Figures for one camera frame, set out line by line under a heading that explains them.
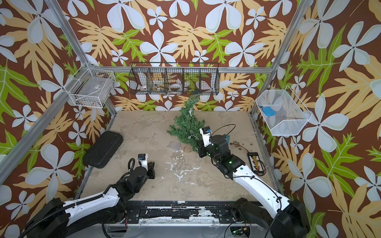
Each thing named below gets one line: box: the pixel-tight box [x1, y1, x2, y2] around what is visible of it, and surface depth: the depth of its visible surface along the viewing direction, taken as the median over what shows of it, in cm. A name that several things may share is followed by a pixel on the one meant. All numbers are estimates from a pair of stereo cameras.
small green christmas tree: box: [166, 94, 206, 152], surface depth 80 cm
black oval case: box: [83, 130, 124, 169], surface depth 94 cm
